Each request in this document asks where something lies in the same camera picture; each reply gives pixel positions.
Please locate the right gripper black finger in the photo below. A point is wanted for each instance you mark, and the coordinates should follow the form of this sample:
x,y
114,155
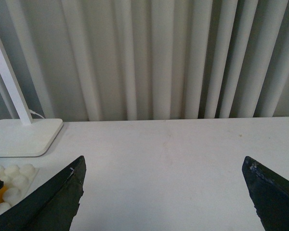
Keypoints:
x,y
52,206
269,193

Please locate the white desk lamp stand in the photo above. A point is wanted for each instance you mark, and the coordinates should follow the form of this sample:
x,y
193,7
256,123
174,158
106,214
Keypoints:
x,y
25,136

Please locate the white studded base plate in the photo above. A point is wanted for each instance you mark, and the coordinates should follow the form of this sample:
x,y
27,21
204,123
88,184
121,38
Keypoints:
x,y
18,180

